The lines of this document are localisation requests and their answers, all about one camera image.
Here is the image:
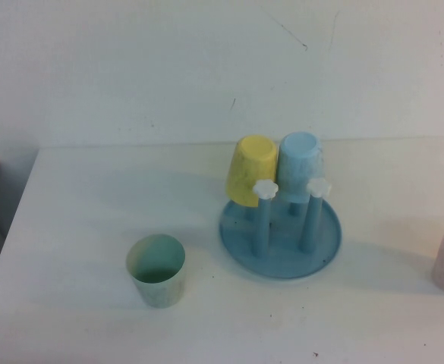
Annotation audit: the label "light blue plastic cup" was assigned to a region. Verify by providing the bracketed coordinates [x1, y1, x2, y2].
[276, 131, 324, 205]

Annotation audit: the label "yellow plastic cup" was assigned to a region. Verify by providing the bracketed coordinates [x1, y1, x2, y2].
[225, 135, 278, 209]

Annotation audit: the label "blue cup stand white caps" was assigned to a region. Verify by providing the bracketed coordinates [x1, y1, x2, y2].
[218, 178, 343, 281]

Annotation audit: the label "green plastic cup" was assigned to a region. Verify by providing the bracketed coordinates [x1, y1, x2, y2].
[125, 234, 187, 309]

